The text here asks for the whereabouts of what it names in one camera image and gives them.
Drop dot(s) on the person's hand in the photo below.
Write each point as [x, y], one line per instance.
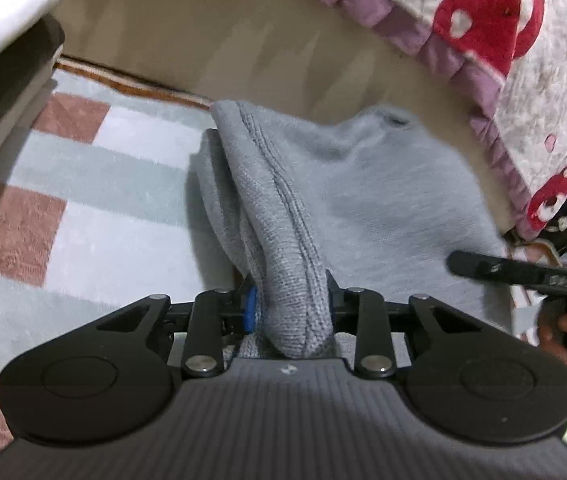
[551, 327]

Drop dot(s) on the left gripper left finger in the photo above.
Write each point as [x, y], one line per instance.
[114, 375]

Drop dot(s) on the checkered pink white blanket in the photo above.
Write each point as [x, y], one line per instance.
[99, 206]

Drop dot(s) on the grey polo sweater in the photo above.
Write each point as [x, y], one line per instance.
[373, 202]

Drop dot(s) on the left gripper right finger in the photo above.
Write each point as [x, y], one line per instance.
[459, 374]

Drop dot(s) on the beige mattress side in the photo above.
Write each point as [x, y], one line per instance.
[301, 57]

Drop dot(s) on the white quilt with red hearts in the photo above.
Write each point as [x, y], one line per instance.
[510, 58]

